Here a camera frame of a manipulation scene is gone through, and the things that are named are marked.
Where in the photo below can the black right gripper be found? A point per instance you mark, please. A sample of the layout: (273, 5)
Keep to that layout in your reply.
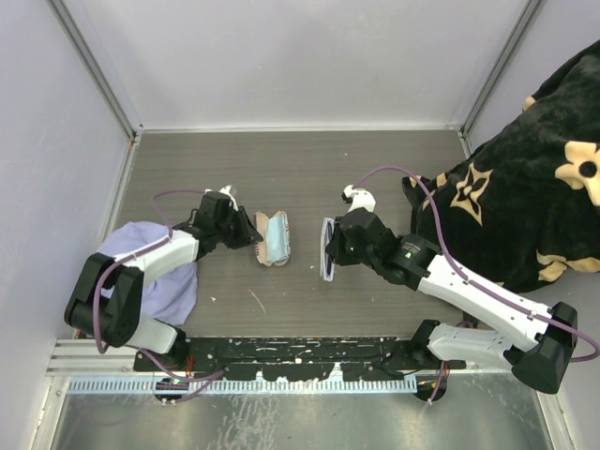
(335, 247)

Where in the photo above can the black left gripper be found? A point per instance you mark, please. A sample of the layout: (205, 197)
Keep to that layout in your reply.
(247, 234)

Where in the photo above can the light blue cleaning cloth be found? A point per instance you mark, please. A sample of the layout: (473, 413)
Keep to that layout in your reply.
(277, 239)

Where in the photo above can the flag print glasses case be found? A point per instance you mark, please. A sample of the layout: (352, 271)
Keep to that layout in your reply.
(261, 220)

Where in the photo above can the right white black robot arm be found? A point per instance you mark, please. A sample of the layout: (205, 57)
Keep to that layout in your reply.
(533, 341)

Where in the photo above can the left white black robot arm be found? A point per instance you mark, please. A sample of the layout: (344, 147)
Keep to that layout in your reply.
(107, 300)

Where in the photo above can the lavender crumpled cloth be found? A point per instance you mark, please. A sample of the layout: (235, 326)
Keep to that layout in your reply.
(171, 297)

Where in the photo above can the black floral plush blanket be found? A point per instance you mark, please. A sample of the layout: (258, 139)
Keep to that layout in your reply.
(524, 207)

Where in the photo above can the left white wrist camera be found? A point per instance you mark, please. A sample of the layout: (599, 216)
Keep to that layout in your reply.
(229, 191)

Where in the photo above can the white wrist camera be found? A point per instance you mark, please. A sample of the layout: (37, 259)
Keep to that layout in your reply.
(229, 191)
(358, 198)

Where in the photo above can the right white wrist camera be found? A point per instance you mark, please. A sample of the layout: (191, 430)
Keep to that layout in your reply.
(358, 198)

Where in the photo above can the black paint-splattered base plate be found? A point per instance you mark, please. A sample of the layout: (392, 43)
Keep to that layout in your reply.
(294, 359)

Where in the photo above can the slotted white cable duct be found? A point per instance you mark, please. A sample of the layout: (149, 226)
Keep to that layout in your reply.
(165, 386)

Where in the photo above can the aluminium front rail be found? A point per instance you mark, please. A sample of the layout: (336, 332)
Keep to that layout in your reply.
(89, 356)

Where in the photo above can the left aluminium frame post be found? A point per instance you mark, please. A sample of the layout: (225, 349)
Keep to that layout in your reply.
(85, 39)

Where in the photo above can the aluminium frame post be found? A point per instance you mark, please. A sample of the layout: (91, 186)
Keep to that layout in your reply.
(508, 50)
(85, 39)

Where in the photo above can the right aluminium frame post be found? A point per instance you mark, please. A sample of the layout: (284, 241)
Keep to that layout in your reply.
(508, 50)

